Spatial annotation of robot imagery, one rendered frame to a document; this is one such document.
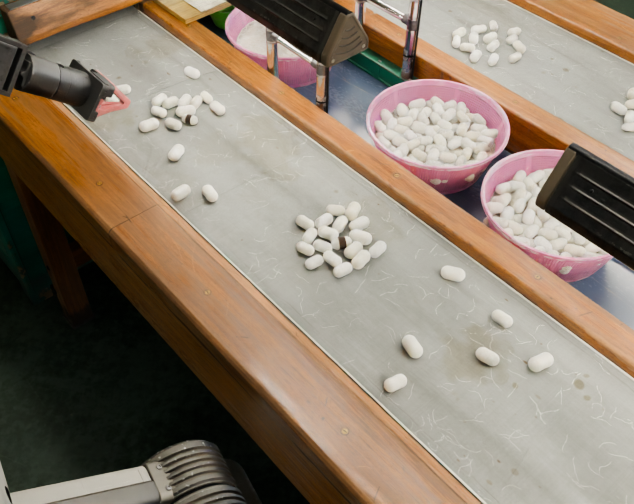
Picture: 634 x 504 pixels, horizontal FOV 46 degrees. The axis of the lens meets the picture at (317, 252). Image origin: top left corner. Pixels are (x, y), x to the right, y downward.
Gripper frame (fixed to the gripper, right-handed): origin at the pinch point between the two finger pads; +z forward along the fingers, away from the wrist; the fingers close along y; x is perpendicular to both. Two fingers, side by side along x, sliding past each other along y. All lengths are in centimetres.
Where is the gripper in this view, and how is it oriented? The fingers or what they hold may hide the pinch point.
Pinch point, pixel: (124, 102)
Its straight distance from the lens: 133.2
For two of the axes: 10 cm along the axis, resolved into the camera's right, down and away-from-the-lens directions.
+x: -4.9, 8.3, 2.7
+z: 5.8, 0.8, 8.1
